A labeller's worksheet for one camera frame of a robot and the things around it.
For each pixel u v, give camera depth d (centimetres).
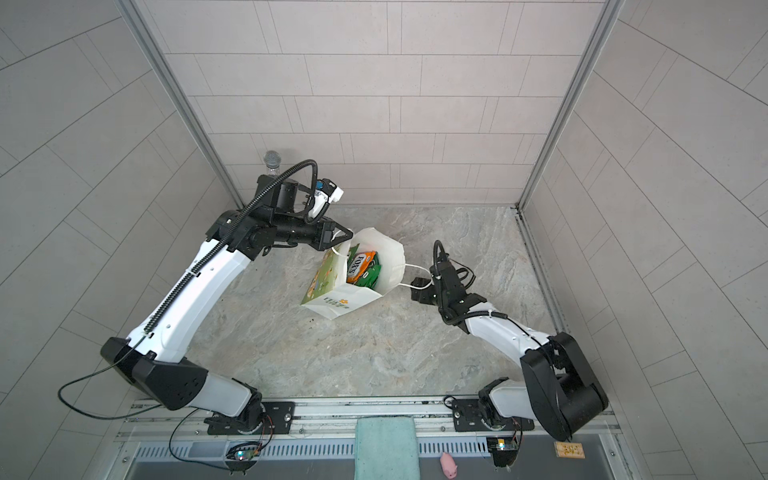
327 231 58
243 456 64
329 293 74
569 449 66
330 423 71
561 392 42
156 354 39
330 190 60
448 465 64
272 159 87
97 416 41
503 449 68
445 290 65
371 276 84
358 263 86
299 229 57
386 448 67
